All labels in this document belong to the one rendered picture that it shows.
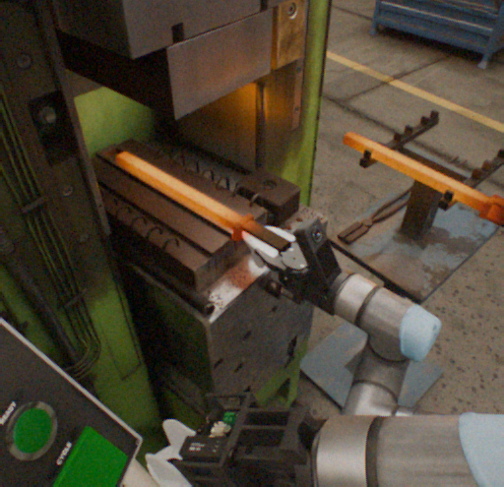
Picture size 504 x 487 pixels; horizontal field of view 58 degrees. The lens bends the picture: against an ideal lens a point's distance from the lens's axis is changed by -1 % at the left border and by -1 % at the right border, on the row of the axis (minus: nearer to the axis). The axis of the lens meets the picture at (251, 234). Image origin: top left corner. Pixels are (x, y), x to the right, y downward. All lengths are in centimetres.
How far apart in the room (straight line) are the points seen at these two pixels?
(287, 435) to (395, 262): 90
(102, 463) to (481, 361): 165
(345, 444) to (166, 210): 65
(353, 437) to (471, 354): 170
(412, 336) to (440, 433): 37
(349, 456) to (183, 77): 46
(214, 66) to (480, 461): 53
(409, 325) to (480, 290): 159
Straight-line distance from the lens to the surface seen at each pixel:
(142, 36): 56
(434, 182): 106
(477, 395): 196
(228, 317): 86
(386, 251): 125
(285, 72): 104
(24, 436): 56
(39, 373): 57
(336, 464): 37
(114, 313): 96
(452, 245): 133
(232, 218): 85
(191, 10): 60
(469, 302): 222
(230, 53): 67
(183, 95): 62
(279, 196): 95
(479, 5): 447
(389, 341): 73
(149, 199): 95
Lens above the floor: 157
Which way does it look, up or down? 43 degrees down
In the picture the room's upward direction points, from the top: straight up
